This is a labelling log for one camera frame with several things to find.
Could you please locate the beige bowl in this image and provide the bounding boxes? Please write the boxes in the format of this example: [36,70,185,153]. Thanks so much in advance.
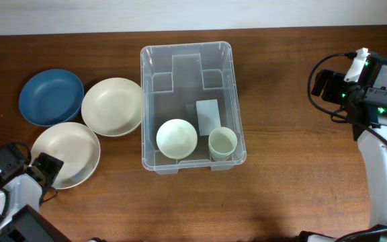
[32,122,101,190]
[81,77,142,137]

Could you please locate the dark blue bowl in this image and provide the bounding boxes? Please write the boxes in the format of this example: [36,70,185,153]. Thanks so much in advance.
[18,69,85,127]

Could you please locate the white small bowl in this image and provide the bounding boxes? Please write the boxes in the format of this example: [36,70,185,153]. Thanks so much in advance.
[156,119,198,159]

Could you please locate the cream cup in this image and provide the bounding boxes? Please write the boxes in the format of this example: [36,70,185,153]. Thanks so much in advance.
[208,127,238,156]

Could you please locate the grey cup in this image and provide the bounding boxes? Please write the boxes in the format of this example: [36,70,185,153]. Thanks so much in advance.
[211,155,231,161]

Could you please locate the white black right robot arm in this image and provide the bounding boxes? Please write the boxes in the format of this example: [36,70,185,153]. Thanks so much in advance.
[307,48,387,241]

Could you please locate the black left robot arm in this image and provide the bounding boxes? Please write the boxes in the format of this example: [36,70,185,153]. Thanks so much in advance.
[0,142,69,242]

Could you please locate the white label in bin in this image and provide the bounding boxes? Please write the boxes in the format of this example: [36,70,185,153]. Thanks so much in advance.
[196,99,221,136]

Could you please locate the clear plastic storage bin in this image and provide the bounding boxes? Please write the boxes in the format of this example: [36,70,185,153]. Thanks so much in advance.
[140,41,247,175]

